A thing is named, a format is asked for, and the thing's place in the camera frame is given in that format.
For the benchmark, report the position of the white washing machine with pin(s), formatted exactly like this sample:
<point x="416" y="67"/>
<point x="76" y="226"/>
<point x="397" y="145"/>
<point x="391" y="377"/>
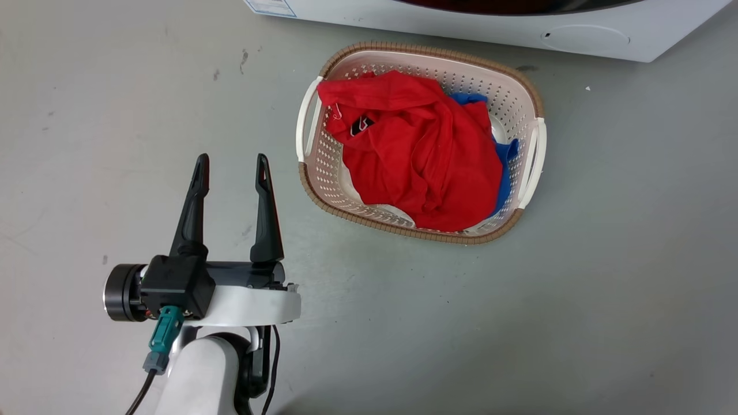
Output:
<point x="519" y="29"/>

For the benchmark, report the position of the beige perforated laundry basket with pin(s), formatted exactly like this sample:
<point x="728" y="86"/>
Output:
<point x="328" y="167"/>

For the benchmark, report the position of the dark glass washing machine door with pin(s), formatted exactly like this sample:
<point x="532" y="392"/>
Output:
<point x="519" y="6"/>

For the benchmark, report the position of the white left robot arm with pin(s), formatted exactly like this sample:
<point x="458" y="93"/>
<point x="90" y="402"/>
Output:
<point x="202" y="374"/>

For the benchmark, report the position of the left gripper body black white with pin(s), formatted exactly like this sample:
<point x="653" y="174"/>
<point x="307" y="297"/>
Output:
<point x="248" y="305"/>

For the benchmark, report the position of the red garment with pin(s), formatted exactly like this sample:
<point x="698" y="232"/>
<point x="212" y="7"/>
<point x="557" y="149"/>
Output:
<point x="415" y="150"/>

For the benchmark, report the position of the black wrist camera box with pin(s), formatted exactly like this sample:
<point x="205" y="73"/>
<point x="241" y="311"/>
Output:
<point x="176" y="283"/>

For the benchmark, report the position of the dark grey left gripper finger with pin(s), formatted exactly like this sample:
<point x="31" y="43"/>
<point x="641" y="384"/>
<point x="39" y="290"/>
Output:
<point x="267" y="225"/>
<point x="191" y="219"/>

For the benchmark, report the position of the blue garment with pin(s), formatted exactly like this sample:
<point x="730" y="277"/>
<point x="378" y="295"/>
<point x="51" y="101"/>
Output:
<point x="507" y="167"/>

